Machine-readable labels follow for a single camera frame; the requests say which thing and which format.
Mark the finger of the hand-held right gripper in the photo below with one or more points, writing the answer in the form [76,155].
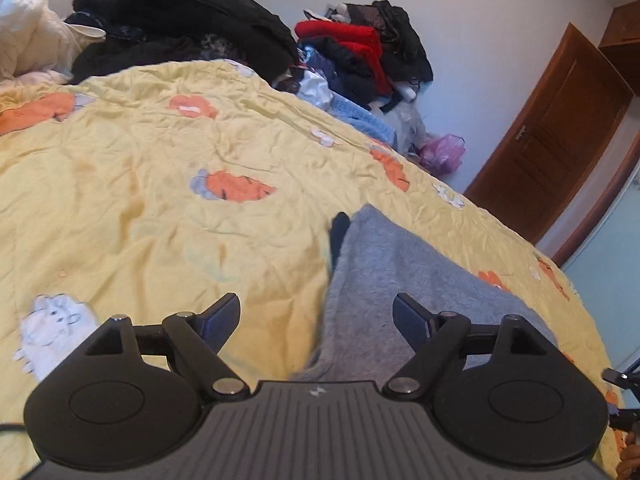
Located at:
[622,378]
[627,419]

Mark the white crumpled cloth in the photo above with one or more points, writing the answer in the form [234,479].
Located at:
[315,87]

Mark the cream white quilt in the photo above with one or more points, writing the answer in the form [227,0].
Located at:
[30,30]

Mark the dark navy garment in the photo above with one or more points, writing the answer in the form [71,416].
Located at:
[350,72]

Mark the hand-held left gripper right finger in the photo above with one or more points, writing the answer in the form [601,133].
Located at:
[412,317]

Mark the dark clothes heap at left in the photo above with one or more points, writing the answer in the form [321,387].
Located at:
[175,15]

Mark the pink plastic bag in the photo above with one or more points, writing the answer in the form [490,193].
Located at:
[442,155]

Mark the black garments heap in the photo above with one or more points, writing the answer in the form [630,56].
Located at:
[400,40]

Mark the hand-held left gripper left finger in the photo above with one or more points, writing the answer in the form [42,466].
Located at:
[222,317]

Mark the yellow carrot print bedsheet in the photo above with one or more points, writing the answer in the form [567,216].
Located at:
[150,200]

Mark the brown wooden cabinet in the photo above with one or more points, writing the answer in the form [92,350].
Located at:
[622,40]

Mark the grey sweater with navy sleeves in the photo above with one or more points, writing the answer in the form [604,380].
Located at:
[400,270]

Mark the light blue knit sweater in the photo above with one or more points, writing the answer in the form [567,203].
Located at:
[362,117]

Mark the brown wooden door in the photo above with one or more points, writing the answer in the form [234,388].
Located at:
[550,145]

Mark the red garment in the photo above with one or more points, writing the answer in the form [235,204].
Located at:
[350,40]

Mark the purple garment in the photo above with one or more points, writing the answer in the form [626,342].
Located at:
[317,62]

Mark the white plastic bag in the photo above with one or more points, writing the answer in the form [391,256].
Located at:
[407,127]

